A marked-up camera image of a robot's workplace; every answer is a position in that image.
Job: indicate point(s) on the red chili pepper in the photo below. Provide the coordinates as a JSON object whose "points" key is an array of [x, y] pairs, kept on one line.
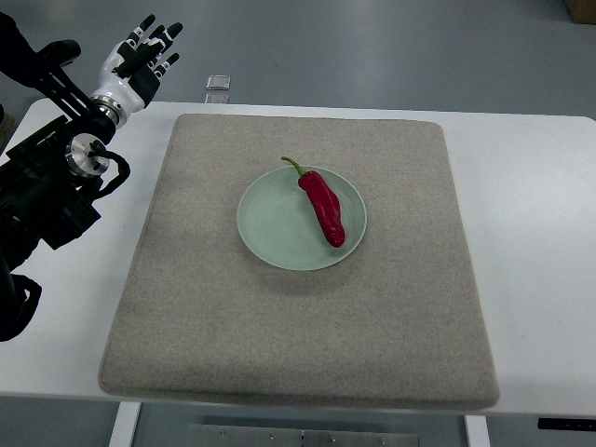
{"points": [[324, 202]]}

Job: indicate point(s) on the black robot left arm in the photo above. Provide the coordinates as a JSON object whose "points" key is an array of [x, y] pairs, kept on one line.
{"points": [[41, 196]]}

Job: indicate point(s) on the black table control panel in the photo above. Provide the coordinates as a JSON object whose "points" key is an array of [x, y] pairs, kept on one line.
{"points": [[567, 424]]}

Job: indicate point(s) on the clear floor socket cover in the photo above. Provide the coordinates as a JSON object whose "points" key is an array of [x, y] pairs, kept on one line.
{"points": [[218, 82]]}

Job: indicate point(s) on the white table leg right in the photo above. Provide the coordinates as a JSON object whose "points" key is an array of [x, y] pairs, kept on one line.
{"points": [[477, 431]]}

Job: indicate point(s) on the beige felt mat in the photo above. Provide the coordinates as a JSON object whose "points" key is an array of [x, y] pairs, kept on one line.
{"points": [[396, 324]]}

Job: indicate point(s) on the cardboard box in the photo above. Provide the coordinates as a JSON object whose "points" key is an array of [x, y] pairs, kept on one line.
{"points": [[581, 11]]}

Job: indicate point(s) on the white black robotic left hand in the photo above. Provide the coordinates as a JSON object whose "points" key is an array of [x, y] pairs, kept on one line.
{"points": [[132, 73]]}

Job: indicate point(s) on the white table leg left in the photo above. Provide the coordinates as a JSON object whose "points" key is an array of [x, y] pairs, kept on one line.
{"points": [[125, 424]]}

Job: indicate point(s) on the light green plate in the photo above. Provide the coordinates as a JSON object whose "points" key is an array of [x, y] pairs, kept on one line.
{"points": [[277, 223]]}

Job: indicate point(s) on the white table leg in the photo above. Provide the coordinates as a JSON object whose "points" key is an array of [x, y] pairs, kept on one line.
{"points": [[125, 424], [477, 431]]}

